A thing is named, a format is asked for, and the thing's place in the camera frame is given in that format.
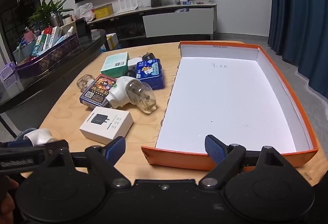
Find blue bottle pack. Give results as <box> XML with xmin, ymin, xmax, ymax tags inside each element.
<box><xmin>101</xmin><ymin>44</ymin><xmax>121</xmax><ymax>53</ymax></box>

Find potted plant in steel pot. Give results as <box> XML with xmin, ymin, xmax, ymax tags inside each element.
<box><xmin>28</xmin><ymin>0</ymin><xmax>75</xmax><ymax>28</ymax></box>

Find white plug-in heater with bottle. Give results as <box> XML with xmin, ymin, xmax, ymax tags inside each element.
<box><xmin>108</xmin><ymin>77</ymin><xmax>157</xmax><ymax>115</ymax></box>

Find light purple small box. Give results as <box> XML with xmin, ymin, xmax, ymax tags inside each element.
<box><xmin>0</xmin><ymin>62</ymin><xmax>17</xmax><ymax>81</ymax></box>

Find white USB charger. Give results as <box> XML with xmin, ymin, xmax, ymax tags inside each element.
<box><xmin>127</xmin><ymin>58</ymin><xmax>144</xmax><ymax>77</ymax></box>

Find white television cabinet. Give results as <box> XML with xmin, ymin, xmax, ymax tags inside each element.
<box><xmin>87</xmin><ymin>2</ymin><xmax>218</xmax><ymax>41</ymax></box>

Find teal cardboard box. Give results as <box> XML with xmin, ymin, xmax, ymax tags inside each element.
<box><xmin>100</xmin><ymin>52</ymin><xmax>129</xmax><ymax>78</ymax></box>

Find row of medicine boxes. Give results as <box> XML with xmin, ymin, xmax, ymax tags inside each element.
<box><xmin>18</xmin><ymin>25</ymin><xmax>77</xmax><ymax>60</ymax></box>

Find white router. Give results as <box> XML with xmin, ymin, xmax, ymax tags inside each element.
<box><xmin>116</xmin><ymin>0</ymin><xmax>140</xmax><ymax>14</ymax></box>

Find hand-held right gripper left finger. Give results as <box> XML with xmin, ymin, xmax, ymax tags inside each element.
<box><xmin>47</xmin><ymin>136</ymin><xmax>132</xmax><ymax>187</ymax></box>

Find white charger box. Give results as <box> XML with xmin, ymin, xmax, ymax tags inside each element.
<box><xmin>79</xmin><ymin>106</ymin><xmax>134</xmax><ymax>145</ymax></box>

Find colourful playing card box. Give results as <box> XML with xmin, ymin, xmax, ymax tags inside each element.
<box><xmin>79</xmin><ymin>74</ymin><xmax>121</xmax><ymax>108</ymax></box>

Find white cardboard tray box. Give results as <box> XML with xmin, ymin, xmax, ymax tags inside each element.
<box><xmin>141</xmin><ymin>41</ymin><xmax>319</xmax><ymax>172</ymax></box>

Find black glass table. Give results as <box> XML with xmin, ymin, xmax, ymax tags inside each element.
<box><xmin>0</xmin><ymin>29</ymin><xmax>108</xmax><ymax>114</ymax></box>

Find person's left hand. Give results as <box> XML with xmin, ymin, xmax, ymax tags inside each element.
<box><xmin>0</xmin><ymin>178</ymin><xmax>19</xmax><ymax>224</ymax></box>

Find white plastic bag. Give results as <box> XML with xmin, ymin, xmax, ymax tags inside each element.
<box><xmin>74</xmin><ymin>3</ymin><xmax>96</xmax><ymax>22</ymax></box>

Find blue curtain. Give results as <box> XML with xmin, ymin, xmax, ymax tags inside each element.
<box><xmin>268</xmin><ymin>0</ymin><xmax>328</xmax><ymax>106</ymax></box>

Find white yellow cardboard box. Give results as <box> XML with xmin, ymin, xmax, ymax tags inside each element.
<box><xmin>106</xmin><ymin>33</ymin><xmax>119</xmax><ymax>50</ymax></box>

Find purple patterned box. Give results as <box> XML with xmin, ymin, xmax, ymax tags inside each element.
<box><xmin>16</xmin><ymin>33</ymin><xmax>80</xmax><ymax>79</ymax></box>

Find dark display cabinet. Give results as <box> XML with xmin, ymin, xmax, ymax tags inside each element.
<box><xmin>0</xmin><ymin>0</ymin><xmax>41</xmax><ymax>65</ymax></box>

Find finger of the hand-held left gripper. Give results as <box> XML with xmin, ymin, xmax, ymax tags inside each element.
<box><xmin>0</xmin><ymin>139</ymin><xmax>69</xmax><ymax>153</ymax></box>

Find clear refill bottle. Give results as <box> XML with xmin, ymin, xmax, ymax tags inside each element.
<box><xmin>76</xmin><ymin>74</ymin><xmax>96</xmax><ymax>92</ymax></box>

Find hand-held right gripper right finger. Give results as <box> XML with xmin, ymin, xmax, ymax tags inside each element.
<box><xmin>198</xmin><ymin>134</ymin><xmax>285</xmax><ymax>187</ymax></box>

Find blue plastic case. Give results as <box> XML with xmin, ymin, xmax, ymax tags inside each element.
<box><xmin>133</xmin><ymin>58</ymin><xmax>165</xmax><ymax>90</ymax></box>

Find black tablet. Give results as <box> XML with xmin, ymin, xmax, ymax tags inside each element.
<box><xmin>75</xmin><ymin>18</ymin><xmax>91</xmax><ymax>37</ymax></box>

